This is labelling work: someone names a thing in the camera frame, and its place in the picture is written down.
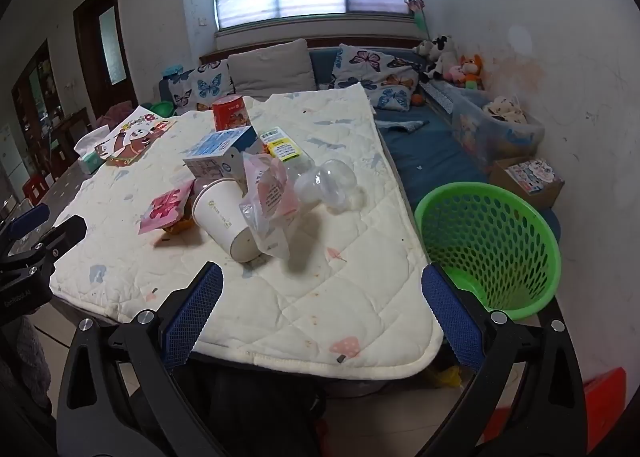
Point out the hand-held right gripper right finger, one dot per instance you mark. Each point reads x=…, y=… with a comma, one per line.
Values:
x=450, y=317

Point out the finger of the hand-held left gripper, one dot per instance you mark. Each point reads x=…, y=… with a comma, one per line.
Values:
x=30, y=220
x=62, y=235

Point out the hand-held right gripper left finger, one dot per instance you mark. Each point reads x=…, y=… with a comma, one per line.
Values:
x=195, y=317

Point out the green plastic mesh basket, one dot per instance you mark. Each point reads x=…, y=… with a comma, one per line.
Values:
x=500, y=247

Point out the orange snack cup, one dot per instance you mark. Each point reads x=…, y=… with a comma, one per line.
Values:
x=182, y=225

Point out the white paper cup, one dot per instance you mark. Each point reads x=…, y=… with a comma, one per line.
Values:
x=225, y=222

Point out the pink snack packet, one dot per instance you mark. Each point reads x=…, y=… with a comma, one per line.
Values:
x=162, y=209

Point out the blue white carton box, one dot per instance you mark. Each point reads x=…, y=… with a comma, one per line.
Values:
x=220, y=147

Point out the clear plastic bottle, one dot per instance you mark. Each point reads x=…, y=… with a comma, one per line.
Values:
x=330, y=182

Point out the yellow green label packet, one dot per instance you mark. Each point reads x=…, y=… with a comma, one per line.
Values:
x=282, y=144

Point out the person's left forearm grey sleeve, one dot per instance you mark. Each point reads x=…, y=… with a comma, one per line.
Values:
x=20, y=362

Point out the small red stool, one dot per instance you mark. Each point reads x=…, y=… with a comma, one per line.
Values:
x=36, y=187

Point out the yellow plastic scrap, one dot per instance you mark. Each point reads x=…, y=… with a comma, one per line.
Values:
x=447, y=377

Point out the green white tissue pack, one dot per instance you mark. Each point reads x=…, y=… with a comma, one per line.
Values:
x=92, y=152

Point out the cartoon bear picture book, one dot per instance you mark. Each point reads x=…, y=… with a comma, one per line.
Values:
x=130, y=137

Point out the white quilted blanket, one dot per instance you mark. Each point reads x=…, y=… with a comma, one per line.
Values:
x=325, y=287

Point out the pink cloth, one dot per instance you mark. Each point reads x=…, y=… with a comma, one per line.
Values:
x=117, y=114

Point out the dark wooden shelf cabinet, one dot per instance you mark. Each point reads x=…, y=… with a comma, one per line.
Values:
x=35, y=87

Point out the brown cardboard box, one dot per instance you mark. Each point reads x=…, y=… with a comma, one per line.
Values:
x=525, y=182

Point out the green plastic toy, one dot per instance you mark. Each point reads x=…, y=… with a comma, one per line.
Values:
x=162, y=108

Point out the blue sofa bed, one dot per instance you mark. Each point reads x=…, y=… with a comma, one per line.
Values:
x=435, y=152

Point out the red plastic stool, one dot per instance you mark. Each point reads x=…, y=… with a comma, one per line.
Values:
x=600, y=397

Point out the dark wooden door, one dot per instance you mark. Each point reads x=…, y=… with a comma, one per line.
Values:
x=105, y=47

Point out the clear plastic storage box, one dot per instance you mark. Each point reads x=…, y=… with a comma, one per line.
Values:
x=480, y=129

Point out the grey blue cloth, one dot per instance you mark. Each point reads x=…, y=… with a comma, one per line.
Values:
x=402, y=126

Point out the teal plastic item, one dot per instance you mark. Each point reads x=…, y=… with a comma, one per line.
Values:
x=175, y=71

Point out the small butterfly print pillow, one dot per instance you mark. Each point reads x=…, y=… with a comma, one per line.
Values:
x=200, y=87

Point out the red cylindrical can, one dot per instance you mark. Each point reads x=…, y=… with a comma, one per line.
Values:
x=230, y=112

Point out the patterned white cloth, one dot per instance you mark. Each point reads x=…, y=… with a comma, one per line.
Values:
x=505, y=109

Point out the small orange ball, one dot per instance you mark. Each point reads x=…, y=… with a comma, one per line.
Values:
x=416, y=99

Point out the orange fox plush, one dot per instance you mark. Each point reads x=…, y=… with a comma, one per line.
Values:
x=470, y=69

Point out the large butterfly print pillow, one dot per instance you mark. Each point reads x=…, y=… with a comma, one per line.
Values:
x=377, y=74

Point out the beige pillow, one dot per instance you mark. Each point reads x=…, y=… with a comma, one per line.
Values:
x=272, y=69

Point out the black white cow plush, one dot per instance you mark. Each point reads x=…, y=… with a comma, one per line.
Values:
x=440, y=57

